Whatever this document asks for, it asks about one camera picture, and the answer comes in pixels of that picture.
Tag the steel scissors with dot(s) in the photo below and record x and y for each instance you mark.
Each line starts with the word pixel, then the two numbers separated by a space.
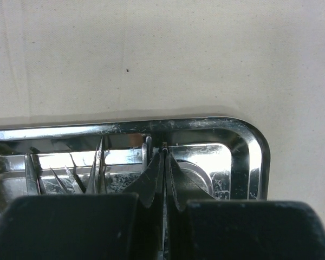
pixel 33 174

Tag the steel instrument tray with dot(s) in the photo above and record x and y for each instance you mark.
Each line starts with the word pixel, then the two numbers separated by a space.
pixel 227 157

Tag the steel scalpel handle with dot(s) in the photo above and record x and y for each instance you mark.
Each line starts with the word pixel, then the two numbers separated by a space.
pixel 146 150
pixel 165 222

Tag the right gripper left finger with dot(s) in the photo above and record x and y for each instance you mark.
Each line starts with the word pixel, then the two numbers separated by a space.
pixel 125 225

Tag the steel forceps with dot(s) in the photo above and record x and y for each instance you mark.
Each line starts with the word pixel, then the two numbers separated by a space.
pixel 72 183

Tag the steel tweezers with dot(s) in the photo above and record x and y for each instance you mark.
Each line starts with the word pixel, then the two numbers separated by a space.
pixel 96 173

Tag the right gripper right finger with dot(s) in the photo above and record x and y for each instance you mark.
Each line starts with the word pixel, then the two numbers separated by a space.
pixel 201 227

